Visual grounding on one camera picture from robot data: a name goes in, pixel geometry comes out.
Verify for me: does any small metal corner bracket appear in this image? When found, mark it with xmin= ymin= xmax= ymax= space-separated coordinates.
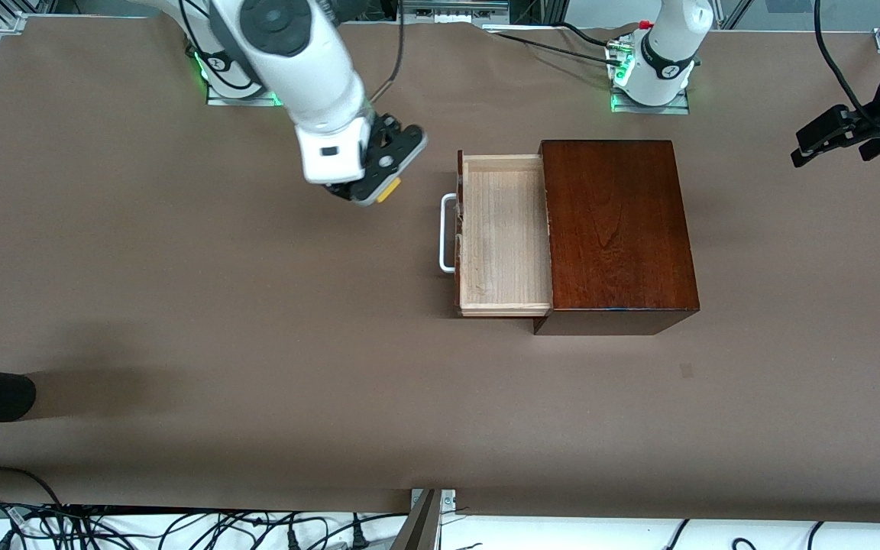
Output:
xmin=409 ymin=489 xmax=458 ymax=514

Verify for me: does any light wood drawer white handle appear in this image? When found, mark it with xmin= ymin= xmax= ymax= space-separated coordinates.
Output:
xmin=438 ymin=150 xmax=555 ymax=319

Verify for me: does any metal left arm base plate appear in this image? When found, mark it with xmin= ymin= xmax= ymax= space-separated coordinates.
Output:
xmin=610 ymin=46 xmax=691 ymax=115

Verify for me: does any short black base cable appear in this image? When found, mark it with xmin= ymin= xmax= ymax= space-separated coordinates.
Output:
xmin=558 ymin=21 xmax=613 ymax=48

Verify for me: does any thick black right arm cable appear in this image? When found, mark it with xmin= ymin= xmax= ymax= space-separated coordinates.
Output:
xmin=367 ymin=0 xmax=408 ymax=104

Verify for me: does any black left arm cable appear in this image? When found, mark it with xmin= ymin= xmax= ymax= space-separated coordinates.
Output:
xmin=814 ymin=0 xmax=880 ymax=127

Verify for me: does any brown table cover sheet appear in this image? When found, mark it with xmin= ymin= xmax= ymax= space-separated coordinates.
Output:
xmin=0 ymin=15 xmax=880 ymax=526

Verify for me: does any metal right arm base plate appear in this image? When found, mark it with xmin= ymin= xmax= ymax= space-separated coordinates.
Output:
xmin=205 ymin=73 xmax=290 ymax=107

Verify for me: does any dark grey metal post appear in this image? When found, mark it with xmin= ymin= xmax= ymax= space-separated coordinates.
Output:
xmin=390 ymin=489 xmax=442 ymax=550

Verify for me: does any long black base cable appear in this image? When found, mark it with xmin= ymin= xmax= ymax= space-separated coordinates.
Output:
xmin=486 ymin=31 xmax=632 ymax=66

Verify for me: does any dark brown wooden cabinet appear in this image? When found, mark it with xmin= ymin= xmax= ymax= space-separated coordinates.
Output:
xmin=532 ymin=139 xmax=701 ymax=337

